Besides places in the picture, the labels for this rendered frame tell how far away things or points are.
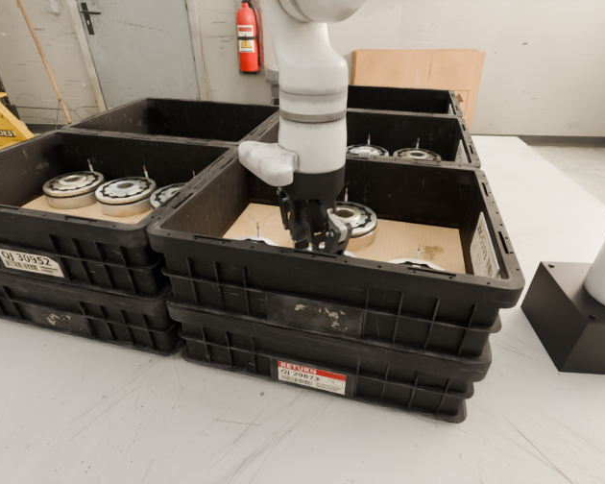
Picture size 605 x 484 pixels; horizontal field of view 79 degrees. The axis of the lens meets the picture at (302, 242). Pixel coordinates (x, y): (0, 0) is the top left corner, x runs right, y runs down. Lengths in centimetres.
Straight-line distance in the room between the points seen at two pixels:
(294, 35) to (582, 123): 397
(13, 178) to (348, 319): 65
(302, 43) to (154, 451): 48
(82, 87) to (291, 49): 395
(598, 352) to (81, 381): 72
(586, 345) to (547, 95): 352
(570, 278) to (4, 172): 94
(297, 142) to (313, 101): 4
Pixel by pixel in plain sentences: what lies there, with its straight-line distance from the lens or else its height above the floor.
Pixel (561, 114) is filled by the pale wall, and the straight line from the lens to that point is 416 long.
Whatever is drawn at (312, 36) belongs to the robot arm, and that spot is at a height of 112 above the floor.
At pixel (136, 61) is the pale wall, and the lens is 394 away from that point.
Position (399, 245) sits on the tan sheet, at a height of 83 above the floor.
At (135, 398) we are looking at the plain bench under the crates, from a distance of 58.
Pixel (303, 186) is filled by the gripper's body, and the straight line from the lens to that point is 40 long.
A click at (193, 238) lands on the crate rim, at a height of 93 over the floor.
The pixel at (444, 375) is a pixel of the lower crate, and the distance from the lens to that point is 46.
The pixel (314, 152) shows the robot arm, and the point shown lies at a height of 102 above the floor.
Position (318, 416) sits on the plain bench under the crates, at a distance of 53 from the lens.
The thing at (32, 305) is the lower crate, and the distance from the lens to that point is 70.
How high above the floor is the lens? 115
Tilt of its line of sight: 33 degrees down
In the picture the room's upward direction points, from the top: straight up
